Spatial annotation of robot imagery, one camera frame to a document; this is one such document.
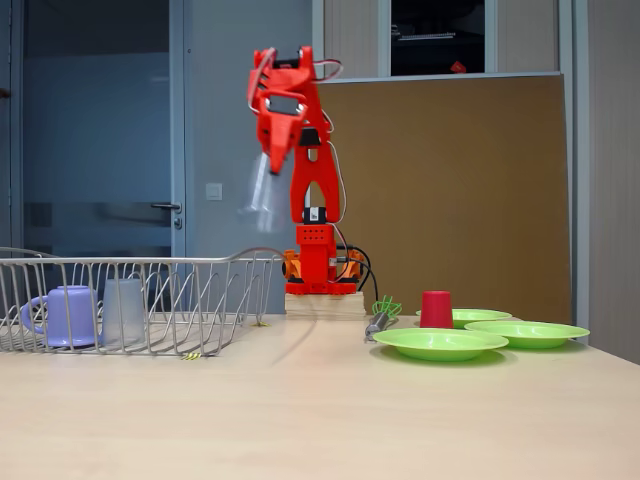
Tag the small red box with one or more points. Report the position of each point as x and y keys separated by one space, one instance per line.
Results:
x=458 y=66

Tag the green plastic plate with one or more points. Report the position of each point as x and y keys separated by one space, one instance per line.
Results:
x=480 y=315
x=442 y=345
x=530 y=334

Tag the blue grey door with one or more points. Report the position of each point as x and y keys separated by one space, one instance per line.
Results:
x=100 y=125

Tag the white light switch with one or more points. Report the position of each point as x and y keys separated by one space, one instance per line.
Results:
x=214 y=191

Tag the red plastic cup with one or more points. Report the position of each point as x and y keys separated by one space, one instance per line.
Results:
x=436 y=310

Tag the brown pin board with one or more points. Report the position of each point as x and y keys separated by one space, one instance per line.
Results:
x=450 y=200

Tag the orange table clamp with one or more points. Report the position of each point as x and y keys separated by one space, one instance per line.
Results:
x=290 y=265

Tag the yellow black striped tape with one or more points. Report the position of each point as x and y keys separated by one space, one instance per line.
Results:
x=191 y=356
x=259 y=325

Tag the wooden base block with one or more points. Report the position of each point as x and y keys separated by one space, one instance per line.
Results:
x=325 y=306

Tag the purple plastic mug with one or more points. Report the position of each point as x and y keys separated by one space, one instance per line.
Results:
x=72 y=315

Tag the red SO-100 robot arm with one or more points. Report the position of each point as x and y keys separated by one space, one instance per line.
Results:
x=325 y=175

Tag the white spiral notebook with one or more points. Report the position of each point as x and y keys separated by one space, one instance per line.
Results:
x=425 y=35

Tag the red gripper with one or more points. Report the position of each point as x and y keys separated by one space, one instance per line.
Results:
x=278 y=127

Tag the translucent grey plastic cup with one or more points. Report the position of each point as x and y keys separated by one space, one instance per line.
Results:
x=122 y=315
x=265 y=200

